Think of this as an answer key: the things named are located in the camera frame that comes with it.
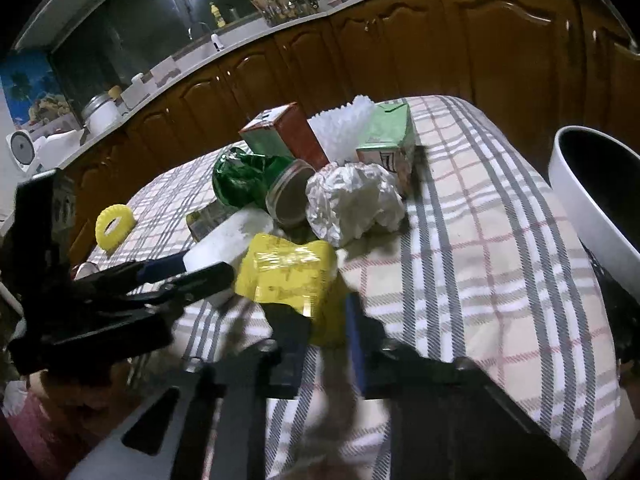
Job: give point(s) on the white round bin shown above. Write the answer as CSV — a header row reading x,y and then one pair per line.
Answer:
x,y
570,195

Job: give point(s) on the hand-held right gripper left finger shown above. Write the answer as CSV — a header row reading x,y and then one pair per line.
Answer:
x,y
287,360

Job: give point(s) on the white storage box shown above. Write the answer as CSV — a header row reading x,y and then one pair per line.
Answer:
x,y
137,90

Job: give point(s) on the yellow oil bottle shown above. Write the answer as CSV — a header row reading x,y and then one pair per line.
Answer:
x,y
217,15

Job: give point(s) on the utensil rack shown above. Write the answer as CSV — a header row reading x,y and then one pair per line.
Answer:
x,y
282,5

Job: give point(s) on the brown drink carton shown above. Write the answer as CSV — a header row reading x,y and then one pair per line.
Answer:
x,y
285,132

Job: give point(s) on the clear plastic packet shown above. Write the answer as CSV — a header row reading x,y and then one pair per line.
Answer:
x,y
205,220

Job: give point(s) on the green drink carton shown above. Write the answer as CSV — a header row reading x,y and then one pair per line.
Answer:
x,y
390,135

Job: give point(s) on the yellow plastic packet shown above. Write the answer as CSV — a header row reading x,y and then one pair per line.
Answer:
x,y
285,275

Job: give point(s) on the sink faucet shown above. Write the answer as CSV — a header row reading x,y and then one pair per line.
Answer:
x,y
197,30

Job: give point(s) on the green crumpled plastic wrapper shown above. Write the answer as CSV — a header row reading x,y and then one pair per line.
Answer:
x,y
245,177

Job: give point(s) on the white foam fruit net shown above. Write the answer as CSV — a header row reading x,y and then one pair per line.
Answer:
x,y
340,127

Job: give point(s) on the clear jar with metal lid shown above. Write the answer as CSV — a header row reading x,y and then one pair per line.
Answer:
x,y
290,195

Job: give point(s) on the white soap dispenser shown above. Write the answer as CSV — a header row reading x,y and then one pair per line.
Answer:
x,y
216,41

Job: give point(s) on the brown wooden lower cabinets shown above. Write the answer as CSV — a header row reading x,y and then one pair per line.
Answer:
x,y
400,45

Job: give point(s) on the white canister with metal lid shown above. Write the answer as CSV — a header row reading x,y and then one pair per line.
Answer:
x,y
102,112

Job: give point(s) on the pink cloth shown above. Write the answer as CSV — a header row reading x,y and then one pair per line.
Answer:
x,y
25,425

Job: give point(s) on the dark kitchen window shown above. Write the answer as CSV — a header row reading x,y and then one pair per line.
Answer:
x,y
150,10

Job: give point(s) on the plaid tablecloth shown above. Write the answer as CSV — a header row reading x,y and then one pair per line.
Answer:
x,y
475,270

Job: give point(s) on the wall poster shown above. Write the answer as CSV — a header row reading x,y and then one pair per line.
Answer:
x,y
30,90

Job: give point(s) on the crumpled aluminium foil ball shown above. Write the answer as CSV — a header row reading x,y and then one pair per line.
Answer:
x,y
350,200

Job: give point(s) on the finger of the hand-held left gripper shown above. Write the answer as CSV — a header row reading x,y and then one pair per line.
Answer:
x,y
200,282
160,267

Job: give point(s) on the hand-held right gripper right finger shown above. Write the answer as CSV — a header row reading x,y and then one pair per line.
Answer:
x,y
362,350

